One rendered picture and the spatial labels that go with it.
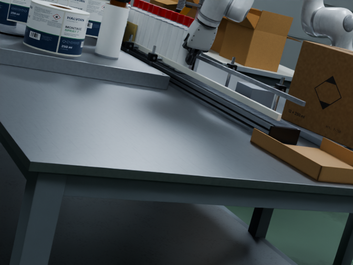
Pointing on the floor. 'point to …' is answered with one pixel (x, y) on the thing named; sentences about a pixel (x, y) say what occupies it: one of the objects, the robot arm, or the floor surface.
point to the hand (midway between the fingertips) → (190, 58)
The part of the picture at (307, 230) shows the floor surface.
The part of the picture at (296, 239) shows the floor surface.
